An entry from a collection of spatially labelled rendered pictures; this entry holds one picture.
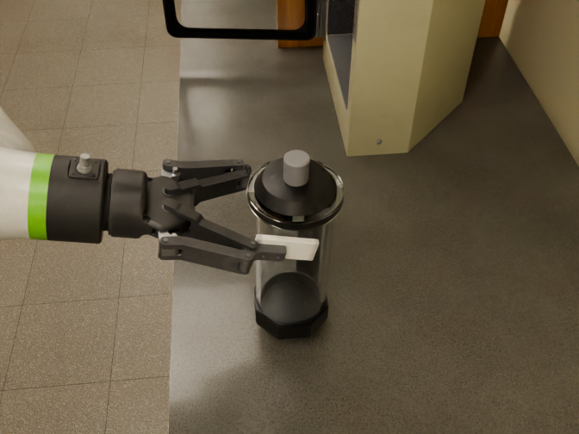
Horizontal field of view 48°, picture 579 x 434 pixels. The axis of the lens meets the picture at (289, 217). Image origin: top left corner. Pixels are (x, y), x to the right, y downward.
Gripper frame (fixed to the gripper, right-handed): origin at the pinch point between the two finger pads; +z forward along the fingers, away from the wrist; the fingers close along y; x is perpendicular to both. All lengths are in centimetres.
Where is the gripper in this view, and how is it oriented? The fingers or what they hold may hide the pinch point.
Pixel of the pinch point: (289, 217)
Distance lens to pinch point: 75.9
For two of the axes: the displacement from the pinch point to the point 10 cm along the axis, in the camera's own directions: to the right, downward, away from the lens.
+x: -2.2, 7.0, 6.8
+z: 9.7, 0.8, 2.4
